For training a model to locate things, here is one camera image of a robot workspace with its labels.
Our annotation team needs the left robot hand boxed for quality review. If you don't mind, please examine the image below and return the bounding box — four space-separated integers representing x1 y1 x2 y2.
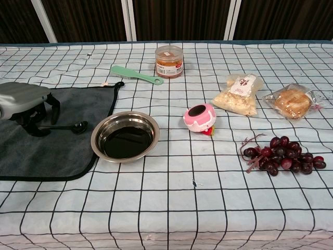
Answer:
0 82 61 138

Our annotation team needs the black spoon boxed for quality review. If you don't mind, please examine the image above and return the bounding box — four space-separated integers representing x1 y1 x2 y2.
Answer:
39 121 88 134

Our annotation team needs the silver metal bowl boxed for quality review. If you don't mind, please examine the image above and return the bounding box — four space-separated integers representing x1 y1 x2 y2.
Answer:
90 111 160 164

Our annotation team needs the white grid-patterned tablecloth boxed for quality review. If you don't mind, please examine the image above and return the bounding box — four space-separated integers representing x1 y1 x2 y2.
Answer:
0 41 333 250

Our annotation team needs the dark grey towel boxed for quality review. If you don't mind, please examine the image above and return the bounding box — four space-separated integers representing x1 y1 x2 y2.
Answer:
0 81 125 182

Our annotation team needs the green plastic brush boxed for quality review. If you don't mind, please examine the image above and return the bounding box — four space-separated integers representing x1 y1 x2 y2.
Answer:
110 65 164 85

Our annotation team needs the clear jar with orange contents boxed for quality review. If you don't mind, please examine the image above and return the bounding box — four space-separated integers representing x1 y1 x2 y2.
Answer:
155 45 184 79

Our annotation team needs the pink white toy cup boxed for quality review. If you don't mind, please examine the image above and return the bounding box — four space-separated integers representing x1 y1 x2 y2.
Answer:
183 103 217 137

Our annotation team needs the bag of white snack flakes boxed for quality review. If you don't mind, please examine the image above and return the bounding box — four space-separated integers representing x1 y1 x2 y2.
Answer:
211 73 264 117

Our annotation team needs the purple grape bunch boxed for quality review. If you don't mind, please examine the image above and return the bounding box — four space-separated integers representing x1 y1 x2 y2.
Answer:
239 133 327 176

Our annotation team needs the wrapped bread bun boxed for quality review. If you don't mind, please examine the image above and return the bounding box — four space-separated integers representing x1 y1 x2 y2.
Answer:
262 83 330 120

